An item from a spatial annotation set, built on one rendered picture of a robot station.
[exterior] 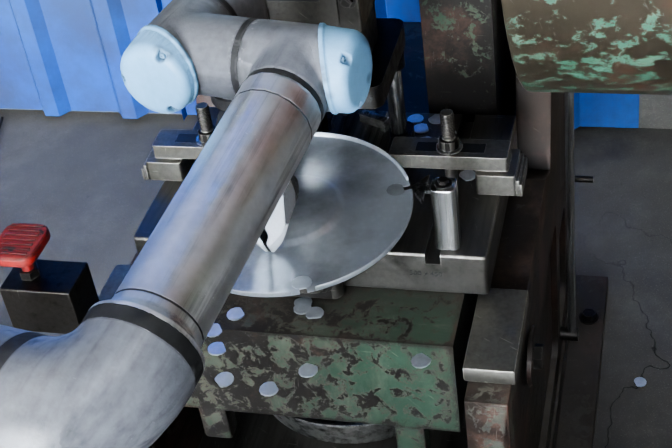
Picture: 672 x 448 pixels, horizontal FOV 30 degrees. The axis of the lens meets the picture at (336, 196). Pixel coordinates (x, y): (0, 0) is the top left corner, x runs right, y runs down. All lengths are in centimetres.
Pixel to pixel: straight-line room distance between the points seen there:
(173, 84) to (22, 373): 35
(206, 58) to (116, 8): 188
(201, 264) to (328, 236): 49
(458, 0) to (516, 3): 64
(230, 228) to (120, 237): 184
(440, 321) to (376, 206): 16
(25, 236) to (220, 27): 53
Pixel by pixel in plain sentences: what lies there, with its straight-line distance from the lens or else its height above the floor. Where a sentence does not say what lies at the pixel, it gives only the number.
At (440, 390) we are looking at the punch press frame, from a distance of 152.
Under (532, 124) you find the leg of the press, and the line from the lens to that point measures 179.
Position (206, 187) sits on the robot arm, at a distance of 98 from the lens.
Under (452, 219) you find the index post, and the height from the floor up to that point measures 75.
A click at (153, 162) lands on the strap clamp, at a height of 73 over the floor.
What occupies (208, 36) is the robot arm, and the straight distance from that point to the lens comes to 112.
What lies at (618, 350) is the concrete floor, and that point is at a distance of 238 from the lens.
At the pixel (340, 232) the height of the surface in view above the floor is 78.
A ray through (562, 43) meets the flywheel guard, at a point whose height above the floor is 112.
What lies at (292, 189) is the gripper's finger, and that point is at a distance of 133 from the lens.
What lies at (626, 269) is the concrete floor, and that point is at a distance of 254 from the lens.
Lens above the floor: 166
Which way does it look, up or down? 37 degrees down
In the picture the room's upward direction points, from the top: 9 degrees counter-clockwise
